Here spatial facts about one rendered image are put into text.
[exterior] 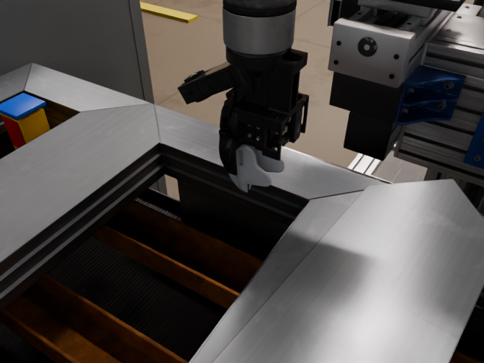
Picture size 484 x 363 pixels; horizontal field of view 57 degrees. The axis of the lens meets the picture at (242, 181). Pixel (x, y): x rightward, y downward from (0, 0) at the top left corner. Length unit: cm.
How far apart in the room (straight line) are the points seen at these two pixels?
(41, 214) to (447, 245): 52
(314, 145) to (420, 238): 168
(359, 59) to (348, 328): 50
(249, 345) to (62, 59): 87
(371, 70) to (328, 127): 157
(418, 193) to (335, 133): 171
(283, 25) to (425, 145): 62
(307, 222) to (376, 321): 16
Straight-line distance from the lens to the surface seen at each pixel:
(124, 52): 130
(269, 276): 52
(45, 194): 67
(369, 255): 56
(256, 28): 45
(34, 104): 85
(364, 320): 50
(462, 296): 56
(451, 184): 70
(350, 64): 84
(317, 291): 51
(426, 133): 100
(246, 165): 56
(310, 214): 59
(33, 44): 111
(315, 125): 240
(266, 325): 48
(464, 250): 60
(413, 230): 60
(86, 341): 72
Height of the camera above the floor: 127
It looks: 40 degrees down
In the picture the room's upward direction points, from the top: straight up
